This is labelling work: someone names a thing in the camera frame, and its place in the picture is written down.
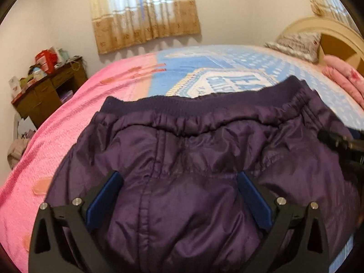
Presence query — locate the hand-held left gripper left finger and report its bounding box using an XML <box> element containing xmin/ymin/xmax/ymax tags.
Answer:
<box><xmin>28</xmin><ymin>171</ymin><xmax>123</xmax><ymax>273</ymax></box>

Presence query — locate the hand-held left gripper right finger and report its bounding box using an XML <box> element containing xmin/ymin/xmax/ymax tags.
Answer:
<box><xmin>237</xmin><ymin>171</ymin><xmax>330</xmax><ymax>273</ymax></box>

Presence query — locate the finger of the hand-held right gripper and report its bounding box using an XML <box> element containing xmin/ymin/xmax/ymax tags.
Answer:
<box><xmin>317</xmin><ymin>129</ymin><xmax>356</xmax><ymax>151</ymax></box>

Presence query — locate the purple padded jacket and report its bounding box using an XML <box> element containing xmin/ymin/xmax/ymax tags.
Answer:
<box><xmin>47</xmin><ymin>75</ymin><xmax>361</xmax><ymax>273</ymax></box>

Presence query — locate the pile of clothes on floor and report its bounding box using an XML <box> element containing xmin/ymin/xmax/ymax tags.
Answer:
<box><xmin>7</xmin><ymin>138</ymin><xmax>30</xmax><ymax>169</ymax></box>

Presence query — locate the pink floral quilt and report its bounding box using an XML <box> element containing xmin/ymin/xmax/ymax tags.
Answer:
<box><xmin>321</xmin><ymin>55</ymin><xmax>364</xmax><ymax>106</ymax></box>

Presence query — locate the pink fuzzy blanket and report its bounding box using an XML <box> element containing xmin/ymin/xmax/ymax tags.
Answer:
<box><xmin>0</xmin><ymin>53</ymin><xmax>160</xmax><ymax>270</ymax></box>

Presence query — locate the cream wooden headboard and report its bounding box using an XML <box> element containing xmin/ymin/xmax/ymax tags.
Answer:
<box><xmin>277</xmin><ymin>16</ymin><xmax>364</xmax><ymax>77</ymax></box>

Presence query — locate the grey patterned pillow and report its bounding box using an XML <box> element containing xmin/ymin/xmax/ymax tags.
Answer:
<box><xmin>264</xmin><ymin>31</ymin><xmax>322</xmax><ymax>63</ymax></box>

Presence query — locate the white bag beside desk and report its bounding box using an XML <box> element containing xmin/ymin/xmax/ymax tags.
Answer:
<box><xmin>17</xmin><ymin>118</ymin><xmax>36</xmax><ymax>138</ymax></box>

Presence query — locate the blue printed bedsheet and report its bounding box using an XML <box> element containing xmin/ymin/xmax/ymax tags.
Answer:
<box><xmin>148</xmin><ymin>45</ymin><xmax>364</xmax><ymax>273</ymax></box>

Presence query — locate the brown wooden desk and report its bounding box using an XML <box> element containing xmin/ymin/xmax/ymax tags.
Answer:
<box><xmin>11</xmin><ymin>58</ymin><xmax>88</xmax><ymax>128</ymax></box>

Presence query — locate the white printed box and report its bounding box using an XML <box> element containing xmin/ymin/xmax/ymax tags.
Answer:
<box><xmin>8</xmin><ymin>76</ymin><xmax>23</xmax><ymax>97</ymax></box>

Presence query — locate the pale teal bag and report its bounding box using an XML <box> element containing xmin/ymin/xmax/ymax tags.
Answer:
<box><xmin>55</xmin><ymin>47</ymin><xmax>70</xmax><ymax>66</ymax></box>

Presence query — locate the beige patterned curtain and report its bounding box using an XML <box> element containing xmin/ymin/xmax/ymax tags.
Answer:
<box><xmin>88</xmin><ymin>0</ymin><xmax>201</xmax><ymax>54</ymax></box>

